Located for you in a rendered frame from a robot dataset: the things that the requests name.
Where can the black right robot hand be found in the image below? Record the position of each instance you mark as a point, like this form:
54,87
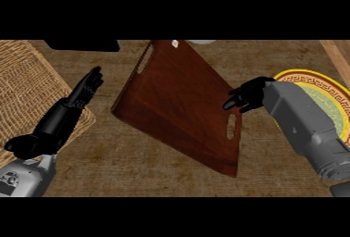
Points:
249,92

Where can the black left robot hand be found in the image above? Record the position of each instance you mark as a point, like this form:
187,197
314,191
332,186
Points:
63,120

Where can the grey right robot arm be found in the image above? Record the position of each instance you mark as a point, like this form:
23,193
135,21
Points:
304,126

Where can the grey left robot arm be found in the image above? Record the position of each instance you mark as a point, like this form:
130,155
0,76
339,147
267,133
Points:
25,177

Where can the dark red wooden tray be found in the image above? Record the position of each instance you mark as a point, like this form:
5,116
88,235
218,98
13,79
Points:
180,102

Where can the yellow patterned plate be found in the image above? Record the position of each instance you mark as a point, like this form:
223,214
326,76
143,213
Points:
329,95

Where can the wicker placemat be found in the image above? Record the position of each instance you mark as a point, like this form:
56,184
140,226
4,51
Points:
26,92

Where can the pale grey round object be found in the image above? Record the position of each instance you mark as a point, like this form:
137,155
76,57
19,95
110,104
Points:
200,41

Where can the black appliance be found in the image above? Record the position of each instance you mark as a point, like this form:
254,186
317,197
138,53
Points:
81,45

